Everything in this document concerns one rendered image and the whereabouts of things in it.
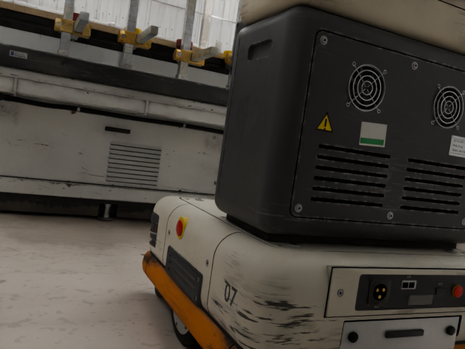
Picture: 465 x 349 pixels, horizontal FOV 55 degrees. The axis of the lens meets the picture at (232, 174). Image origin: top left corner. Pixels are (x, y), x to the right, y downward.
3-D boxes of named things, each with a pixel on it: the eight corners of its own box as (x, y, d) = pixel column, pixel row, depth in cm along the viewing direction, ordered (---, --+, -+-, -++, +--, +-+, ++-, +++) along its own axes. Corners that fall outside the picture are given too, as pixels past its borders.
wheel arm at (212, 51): (217, 57, 180) (219, 46, 180) (210, 55, 179) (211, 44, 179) (183, 68, 220) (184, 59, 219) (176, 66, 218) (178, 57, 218)
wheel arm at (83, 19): (88, 23, 159) (90, 11, 159) (79, 21, 157) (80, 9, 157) (76, 42, 198) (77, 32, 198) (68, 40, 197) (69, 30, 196)
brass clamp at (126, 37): (151, 48, 192) (152, 36, 192) (119, 41, 186) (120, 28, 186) (147, 50, 197) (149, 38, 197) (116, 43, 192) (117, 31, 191)
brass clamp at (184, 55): (204, 65, 203) (205, 54, 202) (176, 59, 197) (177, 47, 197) (199, 66, 208) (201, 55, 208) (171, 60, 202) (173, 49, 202)
